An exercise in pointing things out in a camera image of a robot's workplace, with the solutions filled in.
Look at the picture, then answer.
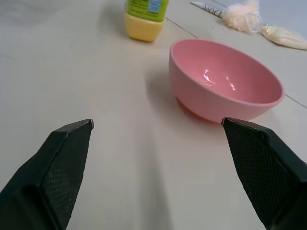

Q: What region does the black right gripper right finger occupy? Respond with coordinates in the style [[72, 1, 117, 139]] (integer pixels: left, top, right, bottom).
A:
[[221, 117, 307, 230]]

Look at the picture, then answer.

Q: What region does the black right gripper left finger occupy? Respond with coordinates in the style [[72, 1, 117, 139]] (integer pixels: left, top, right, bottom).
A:
[[0, 118, 94, 230]]

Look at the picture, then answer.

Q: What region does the pink plastic bowl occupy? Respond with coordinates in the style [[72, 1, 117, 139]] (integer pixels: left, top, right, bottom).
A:
[[169, 38, 285, 123]]

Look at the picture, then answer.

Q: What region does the yellow-capped green bottle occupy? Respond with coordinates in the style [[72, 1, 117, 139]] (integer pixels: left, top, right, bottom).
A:
[[123, 0, 169, 43]]

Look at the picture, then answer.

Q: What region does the cream filled plastic pouch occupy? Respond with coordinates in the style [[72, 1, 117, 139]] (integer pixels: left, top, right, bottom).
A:
[[261, 23, 307, 50]]

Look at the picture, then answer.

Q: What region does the peach mesh bath sponge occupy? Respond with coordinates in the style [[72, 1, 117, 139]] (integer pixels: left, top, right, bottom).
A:
[[222, 0, 261, 34]]

